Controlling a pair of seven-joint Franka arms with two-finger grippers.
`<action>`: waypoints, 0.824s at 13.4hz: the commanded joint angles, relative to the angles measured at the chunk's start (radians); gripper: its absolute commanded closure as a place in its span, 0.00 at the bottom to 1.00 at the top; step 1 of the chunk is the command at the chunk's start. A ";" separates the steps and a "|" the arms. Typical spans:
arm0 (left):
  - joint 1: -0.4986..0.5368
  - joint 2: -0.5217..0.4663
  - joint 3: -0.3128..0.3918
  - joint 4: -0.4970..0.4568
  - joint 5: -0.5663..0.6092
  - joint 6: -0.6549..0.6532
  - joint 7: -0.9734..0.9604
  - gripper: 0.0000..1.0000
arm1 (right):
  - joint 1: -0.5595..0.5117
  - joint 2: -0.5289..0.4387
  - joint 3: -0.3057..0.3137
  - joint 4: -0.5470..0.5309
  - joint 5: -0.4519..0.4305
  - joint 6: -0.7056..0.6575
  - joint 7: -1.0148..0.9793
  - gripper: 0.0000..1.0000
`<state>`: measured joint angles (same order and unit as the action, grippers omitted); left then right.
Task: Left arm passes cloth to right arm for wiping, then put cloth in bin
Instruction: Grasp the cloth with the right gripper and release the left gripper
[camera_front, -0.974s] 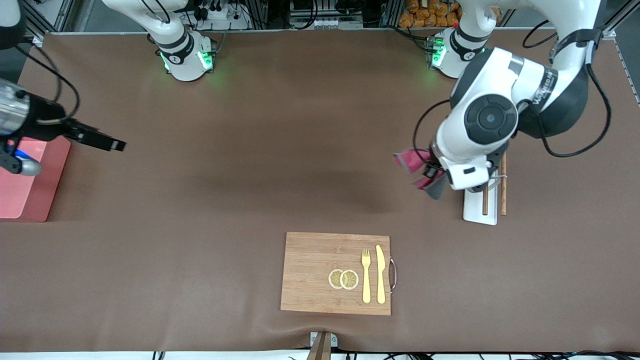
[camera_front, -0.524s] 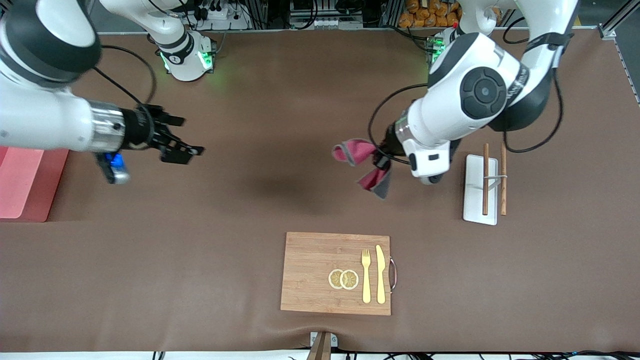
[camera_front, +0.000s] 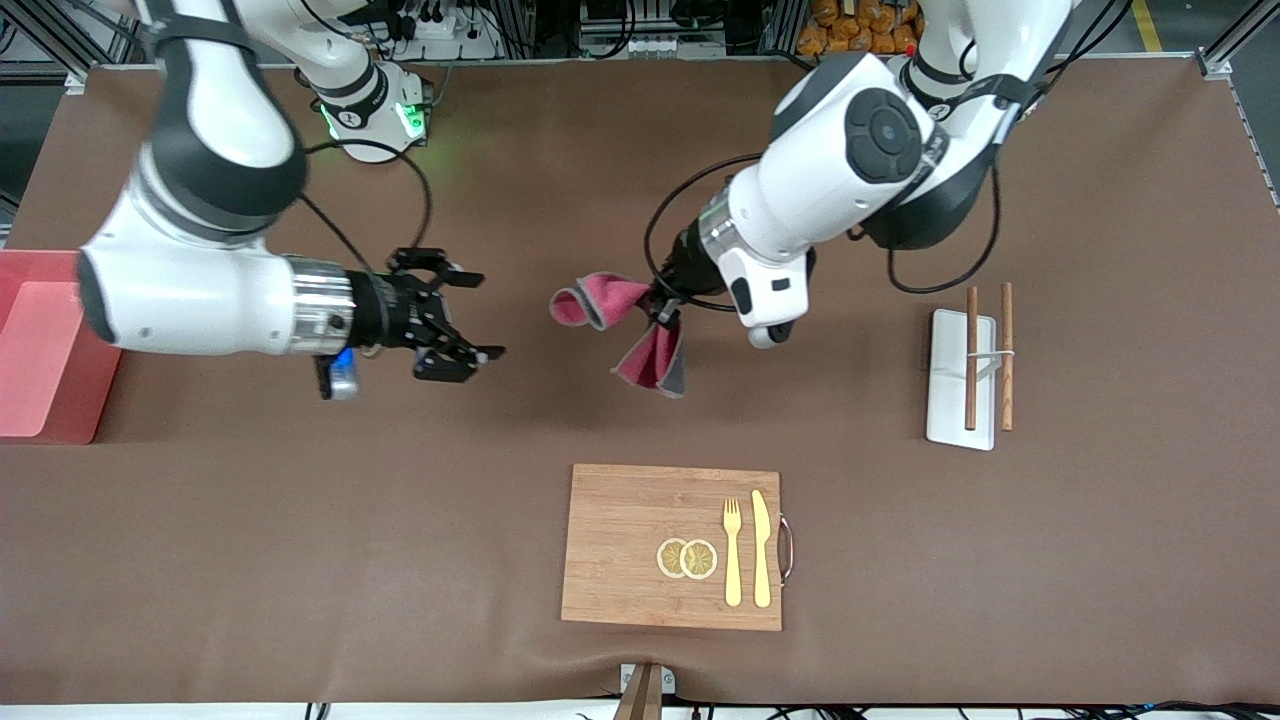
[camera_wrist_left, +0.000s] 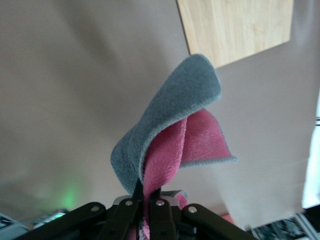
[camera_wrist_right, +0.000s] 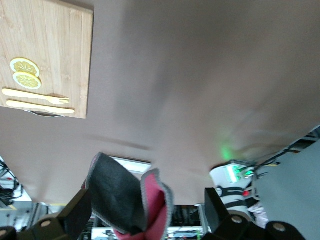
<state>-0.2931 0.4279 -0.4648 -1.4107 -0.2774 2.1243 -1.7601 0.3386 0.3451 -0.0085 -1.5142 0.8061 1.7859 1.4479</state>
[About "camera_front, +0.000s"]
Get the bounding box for pink plastic bin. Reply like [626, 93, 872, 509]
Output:
[0, 250, 123, 444]

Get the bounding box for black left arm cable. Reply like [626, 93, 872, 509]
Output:
[643, 152, 1004, 313]

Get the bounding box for pink and grey cloth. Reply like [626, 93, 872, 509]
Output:
[549, 270, 689, 399]

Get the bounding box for orange snack bags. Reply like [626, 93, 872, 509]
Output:
[797, 0, 923, 56]

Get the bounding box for gold knife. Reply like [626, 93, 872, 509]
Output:
[750, 489, 774, 609]

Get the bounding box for white power strip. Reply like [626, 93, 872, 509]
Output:
[385, 0, 501, 61]

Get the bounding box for aluminium frame post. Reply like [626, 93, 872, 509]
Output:
[1197, 0, 1280, 81]

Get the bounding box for white chopstick rest tray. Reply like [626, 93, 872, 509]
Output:
[925, 308, 999, 452]

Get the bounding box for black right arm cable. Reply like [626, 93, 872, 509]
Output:
[298, 138, 434, 276]

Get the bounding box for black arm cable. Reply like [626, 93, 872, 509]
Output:
[298, 138, 434, 276]
[643, 152, 1004, 313]

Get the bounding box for brown wooden chopstick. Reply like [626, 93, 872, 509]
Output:
[1001, 282, 1015, 432]
[965, 287, 979, 432]

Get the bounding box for gold fork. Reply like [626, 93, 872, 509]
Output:
[722, 497, 744, 608]

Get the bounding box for table edge clamp bracket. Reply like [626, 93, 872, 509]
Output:
[612, 662, 677, 720]

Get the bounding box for wooden cutting board with handle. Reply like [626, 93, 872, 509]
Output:
[560, 463, 796, 632]

